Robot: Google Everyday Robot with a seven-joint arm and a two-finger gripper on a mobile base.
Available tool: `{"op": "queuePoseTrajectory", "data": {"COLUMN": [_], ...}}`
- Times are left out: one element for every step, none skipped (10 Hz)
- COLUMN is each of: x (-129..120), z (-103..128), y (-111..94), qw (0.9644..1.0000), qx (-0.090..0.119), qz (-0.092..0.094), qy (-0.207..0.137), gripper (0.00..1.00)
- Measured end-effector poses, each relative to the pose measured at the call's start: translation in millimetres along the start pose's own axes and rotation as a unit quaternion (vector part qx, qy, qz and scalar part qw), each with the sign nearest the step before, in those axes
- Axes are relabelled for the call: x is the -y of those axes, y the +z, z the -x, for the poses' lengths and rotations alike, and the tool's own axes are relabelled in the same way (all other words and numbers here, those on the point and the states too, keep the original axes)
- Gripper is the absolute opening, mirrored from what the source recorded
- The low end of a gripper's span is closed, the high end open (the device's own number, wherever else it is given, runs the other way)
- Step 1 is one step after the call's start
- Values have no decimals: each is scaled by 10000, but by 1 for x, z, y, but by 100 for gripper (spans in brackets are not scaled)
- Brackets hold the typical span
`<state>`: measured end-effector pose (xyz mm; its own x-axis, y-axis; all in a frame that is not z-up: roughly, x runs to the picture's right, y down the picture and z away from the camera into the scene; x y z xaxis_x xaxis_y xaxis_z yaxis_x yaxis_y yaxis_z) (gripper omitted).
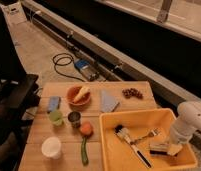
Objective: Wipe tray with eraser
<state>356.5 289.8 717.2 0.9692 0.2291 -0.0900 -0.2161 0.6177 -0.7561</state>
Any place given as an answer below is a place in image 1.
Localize blue sponge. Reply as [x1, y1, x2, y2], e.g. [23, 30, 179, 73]
[47, 96, 61, 113]

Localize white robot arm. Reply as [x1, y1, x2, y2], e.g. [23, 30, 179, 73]
[167, 101, 201, 156]

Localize orange bowl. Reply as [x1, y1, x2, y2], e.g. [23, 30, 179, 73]
[66, 86, 91, 106]

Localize blue grey cloth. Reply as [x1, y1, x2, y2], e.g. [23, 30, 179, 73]
[101, 90, 119, 113]

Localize blue power box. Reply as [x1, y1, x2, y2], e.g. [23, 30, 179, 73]
[74, 59, 99, 81]

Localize small metal cup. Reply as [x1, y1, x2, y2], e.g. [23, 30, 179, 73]
[68, 111, 81, 128]

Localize orange carrot toy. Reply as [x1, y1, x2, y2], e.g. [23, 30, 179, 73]
[79, 121, 93, 136]

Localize bunch of dark grapes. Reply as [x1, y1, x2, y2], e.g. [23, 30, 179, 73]
[122, 88, 143, 99]

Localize green cup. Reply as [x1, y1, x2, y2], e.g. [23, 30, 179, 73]
[49, 110, 63, 126]

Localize black white dish brush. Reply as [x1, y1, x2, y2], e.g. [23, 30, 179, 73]
[114, 125, 152, 168]

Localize black side furniture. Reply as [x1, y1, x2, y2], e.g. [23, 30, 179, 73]
[0, 74, 40, 149]

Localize metal fork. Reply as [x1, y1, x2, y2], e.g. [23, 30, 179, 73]
[130, 129, 160, 145]

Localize yellow banana piece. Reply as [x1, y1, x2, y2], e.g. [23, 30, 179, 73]
[73, 86, 89, 103]

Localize white cup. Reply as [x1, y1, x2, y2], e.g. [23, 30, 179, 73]
[41, 137, 62, 159]

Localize grey block eraser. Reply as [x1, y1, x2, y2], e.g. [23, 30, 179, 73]
[149, 142, 168, 155]

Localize yellow plastic tray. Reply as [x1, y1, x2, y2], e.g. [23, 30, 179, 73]
[99, 108, 197, 171]

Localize green chili pepper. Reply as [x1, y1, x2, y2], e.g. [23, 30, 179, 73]
[81, 136, 89, 166]

